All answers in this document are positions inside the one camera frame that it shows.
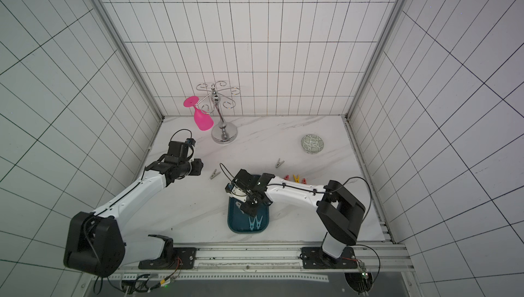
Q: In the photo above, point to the chrome glass holder stand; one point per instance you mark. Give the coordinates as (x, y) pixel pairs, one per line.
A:
(219, 96)

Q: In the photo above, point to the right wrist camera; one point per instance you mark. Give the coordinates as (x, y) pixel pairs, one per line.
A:
(234, 191)

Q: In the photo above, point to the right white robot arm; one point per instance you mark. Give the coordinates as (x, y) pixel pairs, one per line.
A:
(341, 213)

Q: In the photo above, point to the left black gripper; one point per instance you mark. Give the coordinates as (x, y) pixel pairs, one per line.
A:
(197, 169)

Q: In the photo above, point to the teal plastic storage box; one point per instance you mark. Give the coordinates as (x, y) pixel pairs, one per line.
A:
(238, 221)

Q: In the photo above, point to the metal base rail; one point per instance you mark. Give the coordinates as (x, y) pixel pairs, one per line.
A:
(271, 261)

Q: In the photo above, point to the teal clothespin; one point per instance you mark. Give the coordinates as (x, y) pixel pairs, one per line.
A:
(255, 223)

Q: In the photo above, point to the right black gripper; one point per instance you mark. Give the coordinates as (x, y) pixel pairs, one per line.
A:
(254, 203)

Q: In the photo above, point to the grey clothespin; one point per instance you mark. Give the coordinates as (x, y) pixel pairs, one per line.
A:
(215, 174)
(279, 163)

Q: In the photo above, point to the pink plastic wine glass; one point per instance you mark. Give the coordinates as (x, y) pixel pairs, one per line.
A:
(203, 121)

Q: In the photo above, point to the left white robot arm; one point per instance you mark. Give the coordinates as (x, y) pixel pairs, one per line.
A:
(96, 242)

